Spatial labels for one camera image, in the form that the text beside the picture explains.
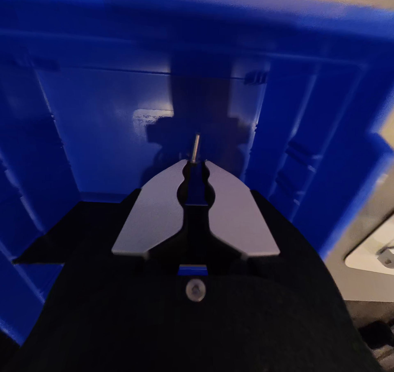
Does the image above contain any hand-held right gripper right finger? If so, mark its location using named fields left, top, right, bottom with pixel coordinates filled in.
left=204, top=160, right=281, bottom=260

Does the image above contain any silver hex bolt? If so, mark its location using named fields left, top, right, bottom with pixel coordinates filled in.
left=190, top=133, right=202, bottom=166

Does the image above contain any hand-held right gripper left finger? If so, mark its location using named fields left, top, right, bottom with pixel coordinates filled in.
left=111, top=159, right=189, bottom=258

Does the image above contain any white stand base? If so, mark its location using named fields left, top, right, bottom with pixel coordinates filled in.
left=345, top=224, right=394, bottom=275

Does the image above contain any blue plastic bin with divider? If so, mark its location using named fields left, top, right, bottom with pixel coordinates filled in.
left=0, top=0, right=394, bottom=346

